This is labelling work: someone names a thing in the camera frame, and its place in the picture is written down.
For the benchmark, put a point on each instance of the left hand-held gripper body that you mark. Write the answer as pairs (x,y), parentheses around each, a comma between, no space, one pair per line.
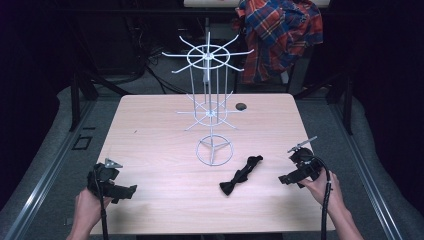
(106,182)

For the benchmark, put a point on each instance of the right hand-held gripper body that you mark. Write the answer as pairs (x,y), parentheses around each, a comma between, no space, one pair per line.
(306,163)

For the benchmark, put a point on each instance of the person's right hand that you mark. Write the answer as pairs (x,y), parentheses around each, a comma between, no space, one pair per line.
(322,188)

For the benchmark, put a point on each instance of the person's left hand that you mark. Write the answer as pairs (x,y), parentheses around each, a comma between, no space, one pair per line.
(87,206)

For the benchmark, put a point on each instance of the black bow tie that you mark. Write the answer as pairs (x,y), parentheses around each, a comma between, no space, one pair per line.
(240,175)

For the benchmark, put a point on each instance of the black metal stand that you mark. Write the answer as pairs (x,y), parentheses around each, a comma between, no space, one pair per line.
(80,96)
(340,96)

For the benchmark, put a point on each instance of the red blue plaid shirt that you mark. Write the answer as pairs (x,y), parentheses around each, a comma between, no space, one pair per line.
(280,36)

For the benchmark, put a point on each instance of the black rectangular floor frame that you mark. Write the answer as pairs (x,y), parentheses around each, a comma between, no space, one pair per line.
(82,142)

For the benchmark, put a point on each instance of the metal floor rail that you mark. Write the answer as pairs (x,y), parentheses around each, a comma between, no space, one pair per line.
(366,176)
(43,180)

